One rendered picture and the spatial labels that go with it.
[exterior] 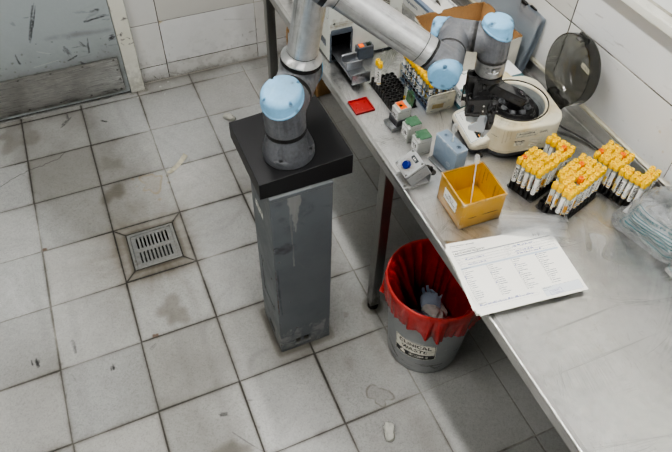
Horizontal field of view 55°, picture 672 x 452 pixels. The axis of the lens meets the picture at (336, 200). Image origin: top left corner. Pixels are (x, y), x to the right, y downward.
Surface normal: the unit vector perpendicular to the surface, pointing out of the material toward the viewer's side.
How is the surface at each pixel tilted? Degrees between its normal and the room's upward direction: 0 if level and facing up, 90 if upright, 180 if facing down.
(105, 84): 90
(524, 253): 0
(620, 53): 90
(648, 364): 0
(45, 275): 0
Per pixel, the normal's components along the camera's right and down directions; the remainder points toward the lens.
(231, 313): 0.02, -0.67
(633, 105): -0.92, 0.28
